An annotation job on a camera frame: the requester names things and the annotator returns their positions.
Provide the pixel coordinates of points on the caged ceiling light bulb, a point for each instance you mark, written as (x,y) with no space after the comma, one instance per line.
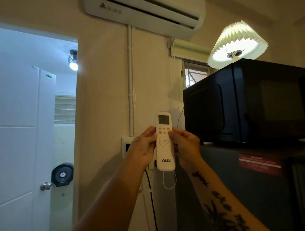
(73,60)

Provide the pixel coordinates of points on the white wall outlet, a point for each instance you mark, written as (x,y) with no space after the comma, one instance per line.
(125,147)

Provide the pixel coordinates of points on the black microwave oven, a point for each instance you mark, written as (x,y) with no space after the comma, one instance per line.
(247,102)

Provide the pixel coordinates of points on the person's right forearm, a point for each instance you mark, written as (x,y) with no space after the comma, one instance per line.
(221,200)

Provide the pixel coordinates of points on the silver door knob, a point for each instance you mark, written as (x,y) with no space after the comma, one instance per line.
(45,186)

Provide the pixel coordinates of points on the person's left forearm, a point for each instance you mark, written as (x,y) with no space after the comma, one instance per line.
(112,202)

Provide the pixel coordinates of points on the person's right thumb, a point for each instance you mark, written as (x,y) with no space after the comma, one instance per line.
(173,137)

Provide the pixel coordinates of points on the grey refrigerator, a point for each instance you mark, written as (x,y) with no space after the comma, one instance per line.
(250,188)

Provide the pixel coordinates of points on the black toilet paper dispenser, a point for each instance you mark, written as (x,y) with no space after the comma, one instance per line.
(62,175)

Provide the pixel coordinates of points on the louvered bathroom window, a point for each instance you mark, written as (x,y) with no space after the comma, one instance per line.
(65,109)

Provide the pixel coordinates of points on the window with grille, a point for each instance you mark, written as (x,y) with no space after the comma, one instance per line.
(195,72)

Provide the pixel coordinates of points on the white wall air conditioner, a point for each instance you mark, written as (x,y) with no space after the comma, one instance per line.
(152,16)

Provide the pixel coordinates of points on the person's left thumb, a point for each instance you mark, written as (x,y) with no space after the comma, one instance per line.
(150,135)

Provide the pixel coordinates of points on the white conduit pipe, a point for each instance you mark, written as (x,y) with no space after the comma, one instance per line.
(130,81)

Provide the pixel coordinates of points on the white pleated lamp shade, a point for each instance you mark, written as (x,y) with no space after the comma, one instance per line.
(238,45)

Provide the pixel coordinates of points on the red refrigerator sticker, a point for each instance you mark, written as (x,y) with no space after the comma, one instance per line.
(259,163)

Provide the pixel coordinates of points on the white roller blind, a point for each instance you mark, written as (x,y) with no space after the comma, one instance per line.
(190,50)

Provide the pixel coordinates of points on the white air conditioner remote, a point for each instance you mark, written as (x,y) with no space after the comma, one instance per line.
(165,152)

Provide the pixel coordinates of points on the white door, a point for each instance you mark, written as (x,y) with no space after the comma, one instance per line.
(22,147)

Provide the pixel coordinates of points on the person's left hand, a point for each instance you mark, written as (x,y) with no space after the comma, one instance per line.
(140,150)

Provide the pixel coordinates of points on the person's right hand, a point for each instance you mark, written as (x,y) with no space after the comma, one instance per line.
(188,150)

